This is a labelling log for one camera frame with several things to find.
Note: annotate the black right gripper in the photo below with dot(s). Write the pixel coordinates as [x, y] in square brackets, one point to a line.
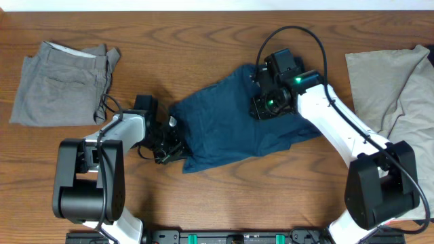
[259, 109]

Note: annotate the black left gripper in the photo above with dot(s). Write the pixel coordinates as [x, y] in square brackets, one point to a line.
[171, 144]

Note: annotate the dark blue shorts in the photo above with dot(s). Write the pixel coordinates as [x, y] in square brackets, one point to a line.
[219, 129]

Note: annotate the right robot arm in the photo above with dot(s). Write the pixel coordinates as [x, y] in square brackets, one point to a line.
[382, 181]

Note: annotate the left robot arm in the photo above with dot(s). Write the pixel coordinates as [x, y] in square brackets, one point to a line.
[89, 187]

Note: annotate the folded grey trousers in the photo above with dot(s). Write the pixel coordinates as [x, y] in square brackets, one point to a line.
[60, 86]

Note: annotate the beige garment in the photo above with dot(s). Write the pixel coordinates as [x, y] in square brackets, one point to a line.
[392, 94]

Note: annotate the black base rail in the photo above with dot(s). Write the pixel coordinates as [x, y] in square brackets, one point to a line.
[296, 236]

